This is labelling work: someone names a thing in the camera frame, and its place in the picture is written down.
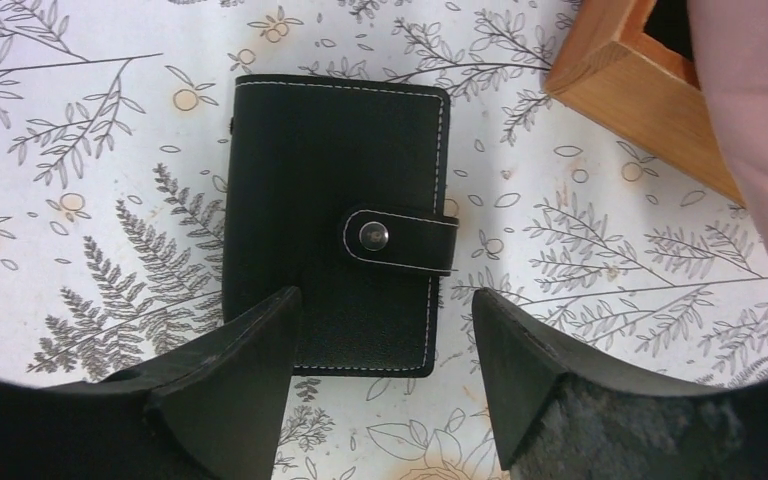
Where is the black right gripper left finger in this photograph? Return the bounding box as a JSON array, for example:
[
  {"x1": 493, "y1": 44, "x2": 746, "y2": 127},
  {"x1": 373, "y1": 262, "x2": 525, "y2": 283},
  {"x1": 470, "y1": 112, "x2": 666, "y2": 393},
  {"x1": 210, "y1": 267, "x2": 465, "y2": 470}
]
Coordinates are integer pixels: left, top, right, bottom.
[{"x1": 0, "y1": 287, "x2": 302, "y2": 479}]

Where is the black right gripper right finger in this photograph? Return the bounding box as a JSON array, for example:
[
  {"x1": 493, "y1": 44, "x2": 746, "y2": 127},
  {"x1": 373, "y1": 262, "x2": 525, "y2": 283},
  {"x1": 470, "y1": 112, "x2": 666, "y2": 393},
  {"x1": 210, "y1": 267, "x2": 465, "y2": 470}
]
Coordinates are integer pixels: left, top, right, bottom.
[{"x1": 471, "y1": 289, "x2": 768, "y2": 479}]

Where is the floral patterned table mat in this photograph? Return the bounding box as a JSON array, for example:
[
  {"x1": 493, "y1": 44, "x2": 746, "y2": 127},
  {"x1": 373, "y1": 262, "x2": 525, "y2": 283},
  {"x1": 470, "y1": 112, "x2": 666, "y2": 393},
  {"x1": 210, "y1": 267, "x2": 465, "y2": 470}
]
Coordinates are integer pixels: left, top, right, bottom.
[{"x1": 0, "y1": 1, "x2": 768, "y2": 479}]

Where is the wooden organizer box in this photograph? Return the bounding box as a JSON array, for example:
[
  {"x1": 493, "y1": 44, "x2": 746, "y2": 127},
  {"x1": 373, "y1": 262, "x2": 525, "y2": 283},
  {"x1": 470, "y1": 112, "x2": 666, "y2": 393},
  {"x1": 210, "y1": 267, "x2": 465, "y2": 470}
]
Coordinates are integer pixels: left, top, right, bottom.
[{"x1": 544, "y1": 0, "x2": 745, "y2": 205}]

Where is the pink cloth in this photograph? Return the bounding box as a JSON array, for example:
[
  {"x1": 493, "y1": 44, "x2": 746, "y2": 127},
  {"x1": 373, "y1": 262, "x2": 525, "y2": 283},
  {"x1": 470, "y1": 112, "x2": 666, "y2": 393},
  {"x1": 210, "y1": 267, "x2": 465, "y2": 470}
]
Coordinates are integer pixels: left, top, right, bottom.
[{"x1": 687, "y1": 0, "x2": 768, "y2": 254}]

